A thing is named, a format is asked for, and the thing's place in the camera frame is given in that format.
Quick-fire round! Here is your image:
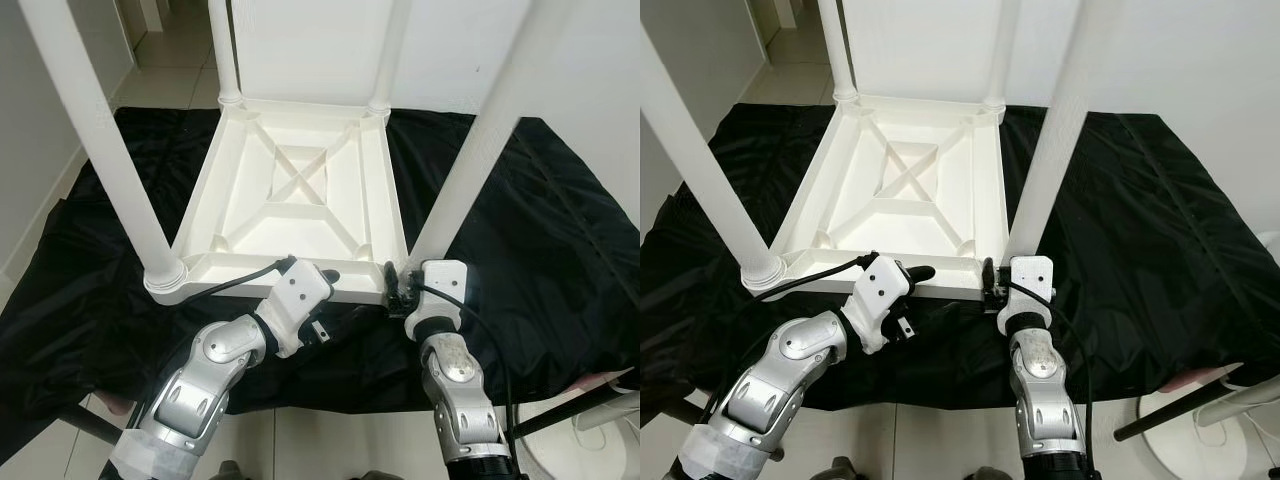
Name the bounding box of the white plastic children table top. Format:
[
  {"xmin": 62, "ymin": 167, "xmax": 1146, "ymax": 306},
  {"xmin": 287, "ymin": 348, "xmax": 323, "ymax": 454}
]
[
  {"xmin": 145, "ymin": 95, "xmax": 411, "ymax": 306},
  {"xmin": 740, "ymin": 92, "xmax": 1011, "ymax": 301}
]

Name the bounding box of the white plastic table leg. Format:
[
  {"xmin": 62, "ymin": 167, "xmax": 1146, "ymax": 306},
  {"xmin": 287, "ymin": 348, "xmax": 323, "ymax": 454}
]
[
  {"xmin": 208, "ymin": 0, "xmax": 246, "ymax": 106},
  {"xmin": 640, "ymin": 25, "xmax": 786, "ymax": 291},
  {"xmin": 18, "ymin": 0, "xmax": 189, "ymax": 291},
  {"xmin": 368, "ymin": 0, "xmax": 411, "ymax": 111},
  {"xmin": 818, "ymin": 0, "xmax": 859, "ymax": 104},
  {"xmin": 405, "ymin": 0, "xmax": 576, "ymax": 276},
  {"xmin": 1005, "ymin": 0, "xmax": 1111, "ymax": 263},
  {"xmin": 983, "ymin": 0, "xmax": 1021, "ymax": 109}
]

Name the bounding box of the black table cloth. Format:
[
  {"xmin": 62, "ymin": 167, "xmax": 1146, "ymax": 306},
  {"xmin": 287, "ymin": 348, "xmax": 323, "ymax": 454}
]
[
  {"xmin": 0, "ymin": 105, "xmax": 641, "ymax": 461},
  {"xmin": 640, "ymin": 100, "xmax": 1280, "ymax": 411}
]

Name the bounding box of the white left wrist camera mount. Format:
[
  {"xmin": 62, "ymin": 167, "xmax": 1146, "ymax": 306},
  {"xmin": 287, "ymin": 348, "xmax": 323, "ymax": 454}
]
[
  {"xmin": 845, "ymin": 255, "xmax": 911, "ymax": 353},
  {"xmin": 255, "ymin": 260, "xmax": 336, "ymax": 359}
]

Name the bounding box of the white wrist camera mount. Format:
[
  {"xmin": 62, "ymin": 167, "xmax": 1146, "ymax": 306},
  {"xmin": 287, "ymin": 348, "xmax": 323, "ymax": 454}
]
[
  {"xmin": 405, "ymin": 260, "xmax": 471, "ymax": 336},
  {"xmin": 255, "ymin": 260, "xmax": 336, "ymax": 359},
  {"xmin": 845, "ymin": 255, "xmax": 911, "ymax": 353},
  {"xmin": 995, "ymin": 255, "xmax": 1056, "ymax": 331}
]

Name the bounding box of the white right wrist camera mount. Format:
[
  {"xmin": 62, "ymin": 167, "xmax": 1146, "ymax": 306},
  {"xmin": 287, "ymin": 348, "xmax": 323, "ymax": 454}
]
[
  {"xmin": 405, "ymin": 260, "xmax": 471, "ymax": 336},
  {"xmin": 995, "ymin": 255, "xmax": 1056, "ymax": 331}
]

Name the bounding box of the white pedestal fan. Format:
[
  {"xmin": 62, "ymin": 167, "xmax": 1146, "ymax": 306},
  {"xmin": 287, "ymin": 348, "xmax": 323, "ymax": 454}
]
[{"xmin": 1140, "ymin": 232, "xmax": 1280, "ymax": 480}]

